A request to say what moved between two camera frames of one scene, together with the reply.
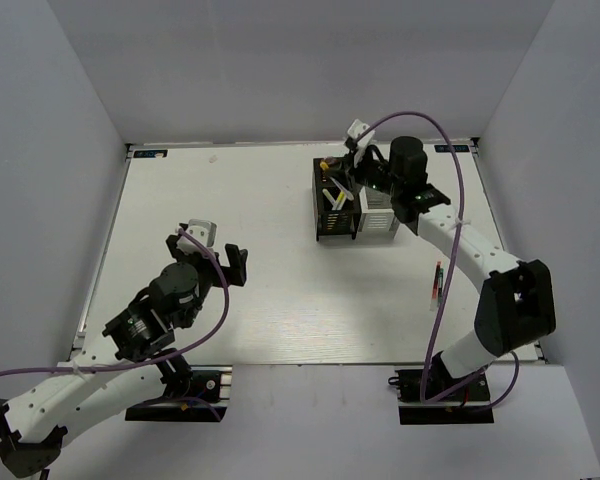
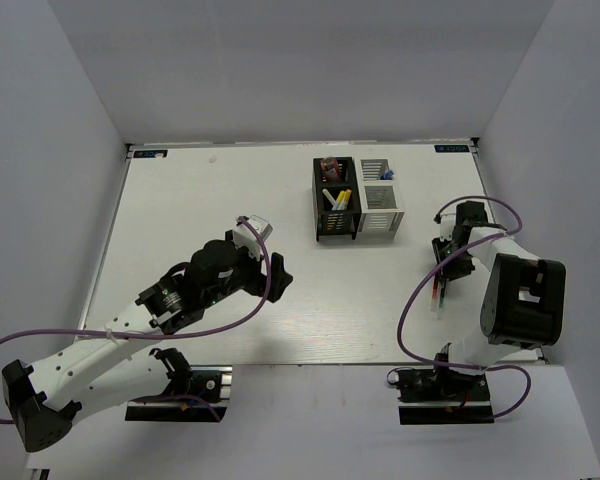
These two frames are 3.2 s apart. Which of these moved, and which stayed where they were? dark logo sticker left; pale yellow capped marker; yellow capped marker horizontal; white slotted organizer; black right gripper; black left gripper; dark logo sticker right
Moved: black left gripper; black right gripper
Stayed: dark logo sticker left; white slotted organizer; dark logo sticker right; pale yellow capped marker; yellow capped marker horizontal
